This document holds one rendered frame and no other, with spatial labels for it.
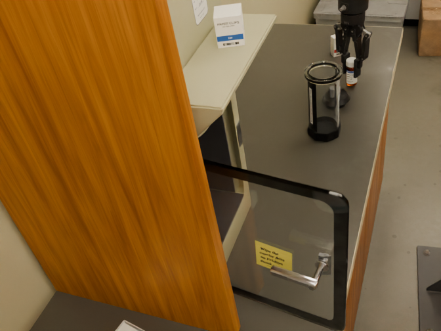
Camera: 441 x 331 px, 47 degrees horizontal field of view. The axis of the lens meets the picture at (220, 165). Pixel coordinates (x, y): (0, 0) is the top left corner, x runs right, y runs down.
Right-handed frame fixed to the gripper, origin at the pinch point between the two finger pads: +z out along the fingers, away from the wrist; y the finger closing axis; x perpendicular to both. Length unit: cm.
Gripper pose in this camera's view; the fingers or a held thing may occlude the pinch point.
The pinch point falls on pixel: (351, 66)
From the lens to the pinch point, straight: 181.8
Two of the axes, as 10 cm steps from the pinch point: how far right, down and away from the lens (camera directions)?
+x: 7.2, -5.3, 4.4
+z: 1.5, 7.4, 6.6
